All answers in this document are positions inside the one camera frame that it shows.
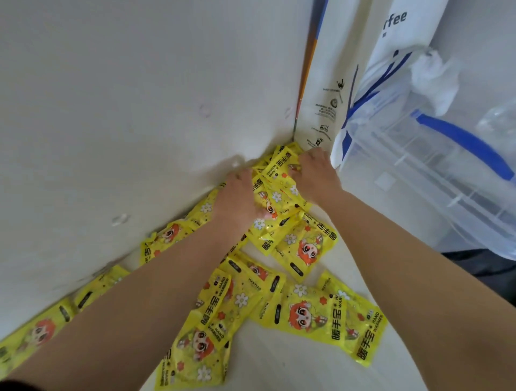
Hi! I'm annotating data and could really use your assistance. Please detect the person's left hand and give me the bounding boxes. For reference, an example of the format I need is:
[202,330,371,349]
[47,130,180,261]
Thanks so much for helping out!
[211,168,259,229]

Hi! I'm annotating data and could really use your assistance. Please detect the person's left forearm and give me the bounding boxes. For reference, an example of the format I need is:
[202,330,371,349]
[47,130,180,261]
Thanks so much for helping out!
[6,215,259,391]

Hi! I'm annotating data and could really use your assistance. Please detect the dark cloth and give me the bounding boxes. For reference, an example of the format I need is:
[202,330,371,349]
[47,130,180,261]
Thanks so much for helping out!
[441,248,516,320]

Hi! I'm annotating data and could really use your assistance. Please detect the yellow cartoon-print packet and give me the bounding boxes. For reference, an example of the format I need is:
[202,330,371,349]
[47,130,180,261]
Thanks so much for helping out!
[258,145,304,183]

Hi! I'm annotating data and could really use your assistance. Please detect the white printed cardboard carton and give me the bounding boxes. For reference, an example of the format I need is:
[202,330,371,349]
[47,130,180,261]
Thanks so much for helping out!
[293,0,389,153]

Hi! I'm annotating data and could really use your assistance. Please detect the person's right hand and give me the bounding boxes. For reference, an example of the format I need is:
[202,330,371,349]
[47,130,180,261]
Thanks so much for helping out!
[288,147,343,206]

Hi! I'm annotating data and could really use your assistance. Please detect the person's right forearm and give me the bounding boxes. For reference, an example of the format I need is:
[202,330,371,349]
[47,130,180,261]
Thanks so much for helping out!
[322,190,516,391]

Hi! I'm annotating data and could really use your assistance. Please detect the white crumpled tissue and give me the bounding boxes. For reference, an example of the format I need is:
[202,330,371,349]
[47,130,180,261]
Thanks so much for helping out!
[410,50,461,118]

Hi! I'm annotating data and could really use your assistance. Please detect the clear plastic bag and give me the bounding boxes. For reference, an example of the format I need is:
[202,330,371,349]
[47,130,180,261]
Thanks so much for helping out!
[475,100,516,155]

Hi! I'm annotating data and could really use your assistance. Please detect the white plastic bag blue print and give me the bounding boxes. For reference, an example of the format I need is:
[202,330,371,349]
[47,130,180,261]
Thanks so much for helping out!
[330,0,450,171]

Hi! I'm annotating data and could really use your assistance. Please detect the clear plastic storage bin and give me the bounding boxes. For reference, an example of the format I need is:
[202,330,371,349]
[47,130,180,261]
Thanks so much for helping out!
[340,48,516,261]

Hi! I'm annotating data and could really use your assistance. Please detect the pile of yellow packets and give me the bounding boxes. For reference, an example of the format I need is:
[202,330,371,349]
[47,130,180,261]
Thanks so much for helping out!
[0,142,389,391]

